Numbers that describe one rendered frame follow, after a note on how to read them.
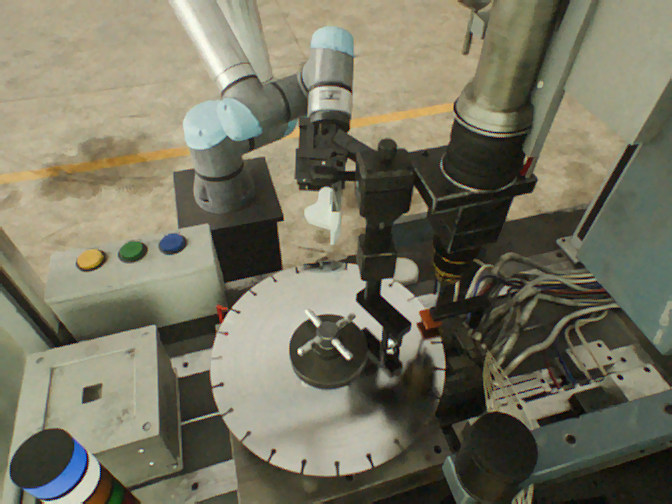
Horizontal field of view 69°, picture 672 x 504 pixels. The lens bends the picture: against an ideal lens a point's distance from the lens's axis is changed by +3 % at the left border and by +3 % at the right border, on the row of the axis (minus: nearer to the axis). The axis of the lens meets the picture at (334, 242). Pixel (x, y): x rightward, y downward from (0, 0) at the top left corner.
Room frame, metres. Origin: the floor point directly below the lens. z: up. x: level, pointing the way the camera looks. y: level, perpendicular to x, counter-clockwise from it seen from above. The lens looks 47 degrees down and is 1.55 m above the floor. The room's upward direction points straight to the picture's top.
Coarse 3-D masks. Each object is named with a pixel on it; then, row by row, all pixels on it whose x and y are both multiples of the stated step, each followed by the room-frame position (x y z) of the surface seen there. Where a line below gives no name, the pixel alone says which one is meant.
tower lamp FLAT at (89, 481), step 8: (88, 456) 0.14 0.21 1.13; (88, 464) 0.14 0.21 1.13; (96, 464) 0.14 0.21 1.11; (88, 472) 0.13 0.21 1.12; (96, 472) 0.14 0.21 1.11; (80, 480) 0.13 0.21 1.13; (88, 480) 0.13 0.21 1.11; (96, 480) 0.13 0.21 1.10; (72, 488) 0.12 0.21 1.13; (80, 488) 0.12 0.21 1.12; (88, 488) 0.12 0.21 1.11; (96, 488) 0.13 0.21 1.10; (64, 496) 0.11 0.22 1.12; (72, 496) 0.12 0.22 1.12; (80, 496) 0.12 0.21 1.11; (88, 496) 0.12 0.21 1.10
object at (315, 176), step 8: (312, 168) 0.42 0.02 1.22; (320, 168) 0.42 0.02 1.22; (328, 168) 0.42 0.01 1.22; (336, 168) 0.42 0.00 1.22; (312, 176) 0.41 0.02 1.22; (320, 176) 0.41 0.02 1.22; (328, 176) 0.41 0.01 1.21; (336, 176) 0.41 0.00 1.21; (344, 176) 0.42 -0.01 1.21; (352, 176) 0.42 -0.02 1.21
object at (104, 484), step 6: (102, 468) 0.15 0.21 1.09; (102, 474) 0.14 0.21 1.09; (108, 474) 0.15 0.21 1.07; (102, 480) 0.14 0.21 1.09; (108, 480) 0.14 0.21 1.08; (102, 486) 0.13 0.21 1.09; (108, 486) 0.14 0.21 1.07; (96, 492) 0.13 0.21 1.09; (102, 492) 0.13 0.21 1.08; (108, 492) 0.13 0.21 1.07; (90, 498) 0.12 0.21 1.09; (96, 498) 0.12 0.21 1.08; (102, 498) 0.13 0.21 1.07; (108, 498) 0.13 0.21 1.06
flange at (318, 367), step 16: (336, 320) 0.39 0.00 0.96; (304, 336) 0.36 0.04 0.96; (352, 336) 0.36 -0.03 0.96; (320, 352) 0.33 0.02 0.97; (336, 352) 0.33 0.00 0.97; (352, 352) 0.33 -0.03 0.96; (304, 368) 0.31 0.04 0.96; (320, 368) 0.31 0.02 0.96; (336, 368) 0.31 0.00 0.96; (352, 368) 0.31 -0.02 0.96; (320, 384) 0.29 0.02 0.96; (336, 384) 0.29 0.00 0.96
